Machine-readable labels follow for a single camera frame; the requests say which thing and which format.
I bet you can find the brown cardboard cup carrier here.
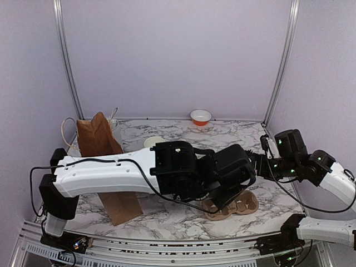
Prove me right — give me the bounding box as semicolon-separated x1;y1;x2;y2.
201;190;259;221

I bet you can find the stack of white paper cups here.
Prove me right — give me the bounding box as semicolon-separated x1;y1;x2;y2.
144;136;165;148

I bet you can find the brown paper bag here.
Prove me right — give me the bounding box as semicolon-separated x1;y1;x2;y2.
61;107;144;226

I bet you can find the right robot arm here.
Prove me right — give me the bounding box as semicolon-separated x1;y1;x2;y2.
247;129;355;255

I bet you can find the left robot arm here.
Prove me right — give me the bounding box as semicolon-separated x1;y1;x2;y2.
39;141;256;253

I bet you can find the orange bowl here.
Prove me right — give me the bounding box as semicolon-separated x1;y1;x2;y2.
190;110;211;126

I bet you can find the white canister with stirrers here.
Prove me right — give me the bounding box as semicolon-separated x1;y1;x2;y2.
111;119;123;145

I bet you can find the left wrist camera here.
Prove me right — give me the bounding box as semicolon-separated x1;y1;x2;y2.
214;144;254;178

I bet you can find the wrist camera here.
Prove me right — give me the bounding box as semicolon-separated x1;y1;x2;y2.
214;144;254;178
260;134;275;159

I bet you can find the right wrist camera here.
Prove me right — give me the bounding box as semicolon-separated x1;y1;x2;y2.
260;134;275;159

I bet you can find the right aluminium frame post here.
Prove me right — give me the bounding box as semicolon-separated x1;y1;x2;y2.
263;0;300;127

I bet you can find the aluminium frame post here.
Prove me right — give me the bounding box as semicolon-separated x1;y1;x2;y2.
53;0;85;120
263;0;300;127

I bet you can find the aluminium front rail base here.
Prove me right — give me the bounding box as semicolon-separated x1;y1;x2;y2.
10;221;336;266

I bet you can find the left aluminium frame post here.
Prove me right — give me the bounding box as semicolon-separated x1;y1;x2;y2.
53;0;85;120

